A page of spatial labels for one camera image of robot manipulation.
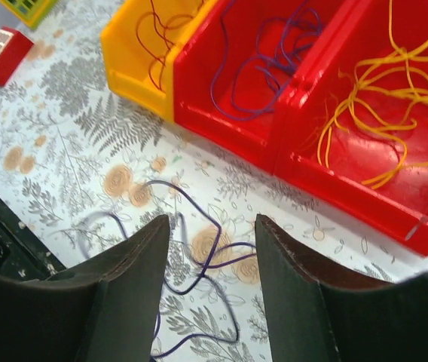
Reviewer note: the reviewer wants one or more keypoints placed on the yellow green toy block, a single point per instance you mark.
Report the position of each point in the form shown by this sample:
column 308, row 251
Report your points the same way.
column 30, row 12

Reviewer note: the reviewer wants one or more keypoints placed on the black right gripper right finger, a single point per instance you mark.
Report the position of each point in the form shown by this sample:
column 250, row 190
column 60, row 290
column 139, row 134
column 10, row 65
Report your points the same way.
column 319, row 310

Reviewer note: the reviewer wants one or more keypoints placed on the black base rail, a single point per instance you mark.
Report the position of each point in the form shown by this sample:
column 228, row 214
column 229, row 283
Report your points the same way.
column 23, row 256

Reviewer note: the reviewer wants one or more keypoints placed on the red bin right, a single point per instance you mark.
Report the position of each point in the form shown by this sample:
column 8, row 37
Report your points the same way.
column 371, row 158

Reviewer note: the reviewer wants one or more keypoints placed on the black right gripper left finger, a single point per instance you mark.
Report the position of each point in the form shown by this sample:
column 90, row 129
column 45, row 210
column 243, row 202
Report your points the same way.
column 103, row 309

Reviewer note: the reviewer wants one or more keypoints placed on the red bin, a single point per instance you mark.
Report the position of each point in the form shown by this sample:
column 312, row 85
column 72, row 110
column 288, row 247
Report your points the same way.
column 371, row 158
column 249, row 79

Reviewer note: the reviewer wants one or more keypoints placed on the yellow plastic bin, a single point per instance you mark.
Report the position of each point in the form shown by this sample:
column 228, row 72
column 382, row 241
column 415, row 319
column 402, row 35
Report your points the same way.
column 140, row 45

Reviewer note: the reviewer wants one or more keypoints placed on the red white toy block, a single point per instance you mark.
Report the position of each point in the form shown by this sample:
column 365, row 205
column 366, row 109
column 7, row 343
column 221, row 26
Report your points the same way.
column 14, row 46

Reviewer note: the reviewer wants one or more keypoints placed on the red bin left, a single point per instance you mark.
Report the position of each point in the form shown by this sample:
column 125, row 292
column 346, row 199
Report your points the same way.
column 249, row 79

